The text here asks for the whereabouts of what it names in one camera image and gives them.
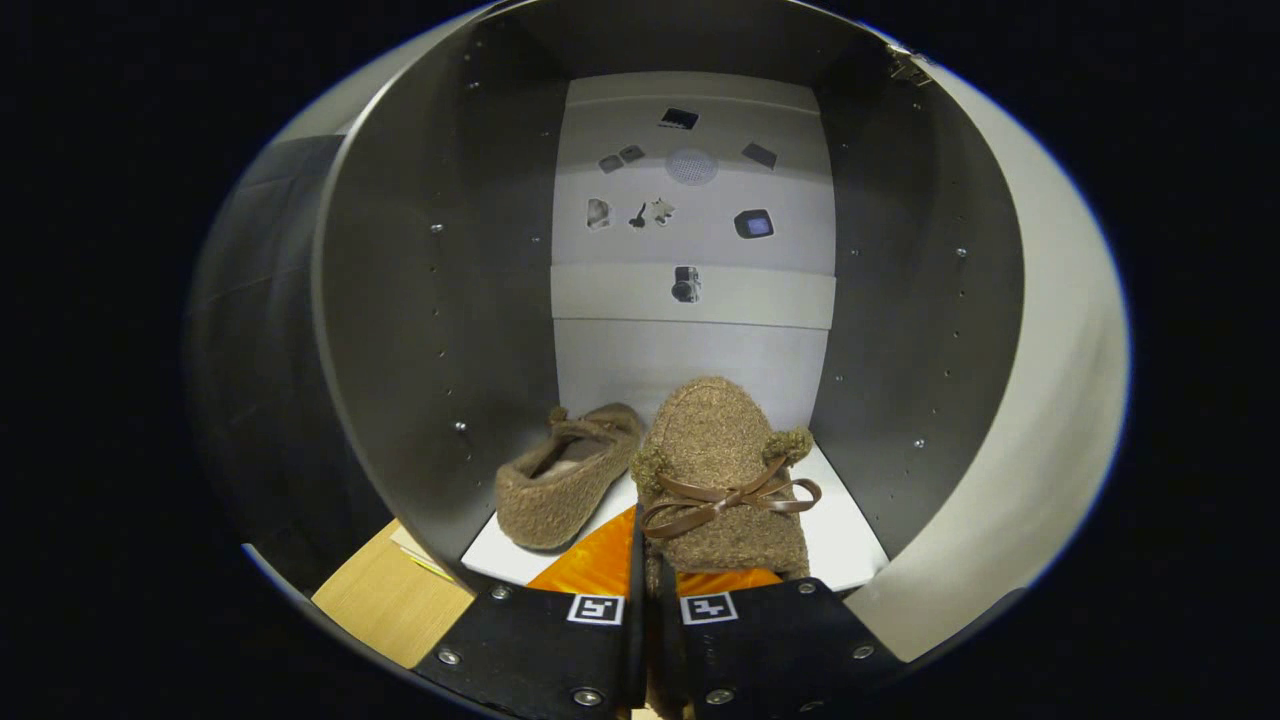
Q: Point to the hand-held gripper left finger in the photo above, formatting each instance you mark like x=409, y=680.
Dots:
x=637, y=640

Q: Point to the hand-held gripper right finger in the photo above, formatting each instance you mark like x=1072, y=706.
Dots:
x=780, y=650

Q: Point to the brown fuzzy shoe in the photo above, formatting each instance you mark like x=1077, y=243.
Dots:
x=715, y=440
x=550, y=500

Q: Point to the grey shoe cabinet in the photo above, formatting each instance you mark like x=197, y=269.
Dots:
x=400, y=300

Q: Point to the black backdrop cloth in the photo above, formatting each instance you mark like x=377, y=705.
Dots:
x=260, y=400

